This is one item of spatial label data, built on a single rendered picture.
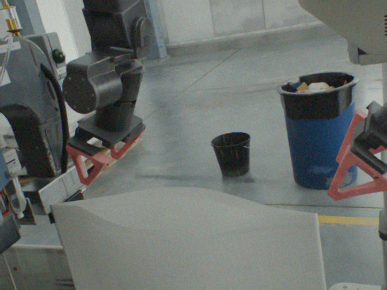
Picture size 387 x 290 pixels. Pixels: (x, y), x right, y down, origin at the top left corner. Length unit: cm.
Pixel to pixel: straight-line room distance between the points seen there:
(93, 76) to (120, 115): 11
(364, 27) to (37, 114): 67
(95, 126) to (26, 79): 23
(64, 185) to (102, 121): 28
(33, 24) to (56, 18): 101
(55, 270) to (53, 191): 55
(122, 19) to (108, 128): 17
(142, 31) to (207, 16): 854
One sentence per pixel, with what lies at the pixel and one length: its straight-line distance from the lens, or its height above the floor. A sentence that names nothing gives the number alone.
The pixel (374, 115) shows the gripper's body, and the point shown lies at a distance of 62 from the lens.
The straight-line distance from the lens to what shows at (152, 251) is 72.
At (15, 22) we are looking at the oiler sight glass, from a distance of 94.
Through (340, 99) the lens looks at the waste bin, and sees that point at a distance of 283.
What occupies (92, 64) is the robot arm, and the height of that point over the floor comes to 130.
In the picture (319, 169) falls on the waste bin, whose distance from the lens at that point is 297.
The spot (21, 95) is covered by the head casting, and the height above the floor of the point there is 124.
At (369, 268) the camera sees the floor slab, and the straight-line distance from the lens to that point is 236.
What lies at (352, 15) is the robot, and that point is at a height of 125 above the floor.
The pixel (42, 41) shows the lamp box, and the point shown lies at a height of 132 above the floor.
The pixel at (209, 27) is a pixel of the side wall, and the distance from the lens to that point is 920.
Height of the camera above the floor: 138
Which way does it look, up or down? 20 degrees down
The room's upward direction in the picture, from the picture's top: 11 degrees counter-clockwise
